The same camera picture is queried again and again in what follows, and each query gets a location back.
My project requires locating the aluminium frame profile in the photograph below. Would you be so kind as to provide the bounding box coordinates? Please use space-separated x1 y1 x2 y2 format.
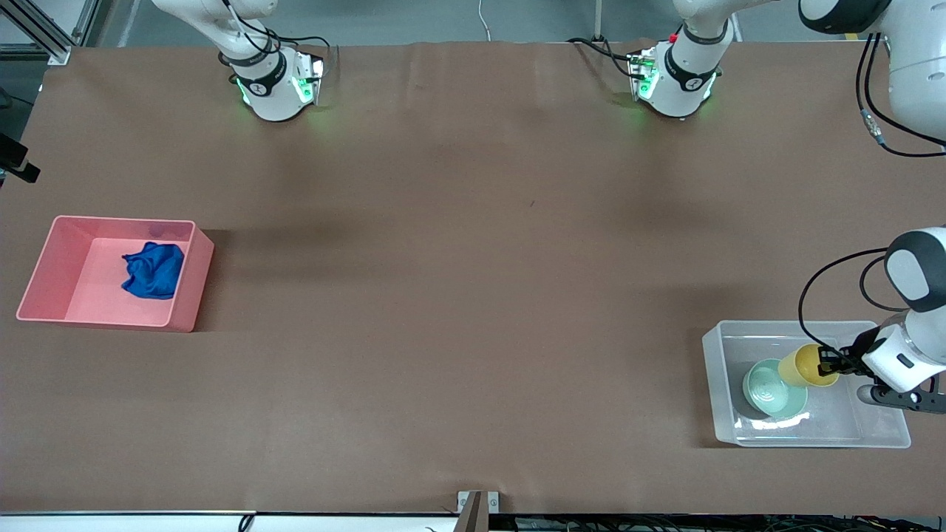
0 0 113 67

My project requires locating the metal table edge bracket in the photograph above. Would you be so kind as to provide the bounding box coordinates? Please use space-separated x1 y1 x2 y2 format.
456 491 500 532

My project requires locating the blue cloth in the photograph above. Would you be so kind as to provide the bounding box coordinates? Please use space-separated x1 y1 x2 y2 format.
120 241 186 301

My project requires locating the clear plastic box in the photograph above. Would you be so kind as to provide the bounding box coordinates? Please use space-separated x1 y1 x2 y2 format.
701 319 913 450

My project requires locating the black base cable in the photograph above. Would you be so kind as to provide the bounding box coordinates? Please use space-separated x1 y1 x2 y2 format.
214 0 331 69
566 35 638 79

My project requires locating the mint green bowl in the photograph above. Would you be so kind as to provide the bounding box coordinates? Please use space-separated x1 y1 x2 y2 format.
741 358 809 419

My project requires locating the black right base cable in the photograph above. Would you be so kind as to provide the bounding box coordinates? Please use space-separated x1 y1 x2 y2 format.
214 0 331 69

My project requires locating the brown table cover sheet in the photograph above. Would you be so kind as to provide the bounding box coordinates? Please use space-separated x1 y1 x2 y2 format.
0 38 946 516

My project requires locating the pink plastic bin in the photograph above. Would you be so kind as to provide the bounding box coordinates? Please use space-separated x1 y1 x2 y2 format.
16 215 216 334

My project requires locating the black left base cable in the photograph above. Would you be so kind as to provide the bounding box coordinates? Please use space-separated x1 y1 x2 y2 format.
566 35 638 79

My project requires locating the yellow plastic cup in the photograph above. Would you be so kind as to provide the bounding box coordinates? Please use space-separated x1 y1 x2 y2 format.
777 343 842 389

